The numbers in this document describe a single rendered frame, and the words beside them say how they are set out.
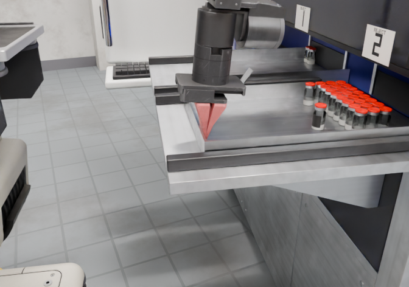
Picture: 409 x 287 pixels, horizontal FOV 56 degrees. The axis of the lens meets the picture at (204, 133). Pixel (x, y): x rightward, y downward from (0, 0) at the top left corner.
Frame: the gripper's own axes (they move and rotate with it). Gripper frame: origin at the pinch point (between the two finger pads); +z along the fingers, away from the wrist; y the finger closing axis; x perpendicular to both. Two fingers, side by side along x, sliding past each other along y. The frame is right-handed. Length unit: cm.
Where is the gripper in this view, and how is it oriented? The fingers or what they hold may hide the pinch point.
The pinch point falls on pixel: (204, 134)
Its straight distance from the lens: 63.0
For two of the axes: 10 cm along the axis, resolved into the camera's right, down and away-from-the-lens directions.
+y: 9.8, 0.2, 1.9
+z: -0.9, 9.1, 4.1
